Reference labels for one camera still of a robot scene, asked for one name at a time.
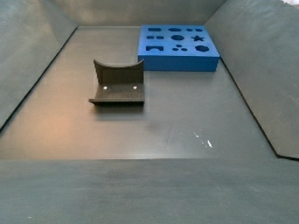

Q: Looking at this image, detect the black curved holder stand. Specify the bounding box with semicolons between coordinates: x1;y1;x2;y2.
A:
88;60;145;105

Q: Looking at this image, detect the blue shape-sorter block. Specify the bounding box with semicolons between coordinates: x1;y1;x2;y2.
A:
137;24;220;72

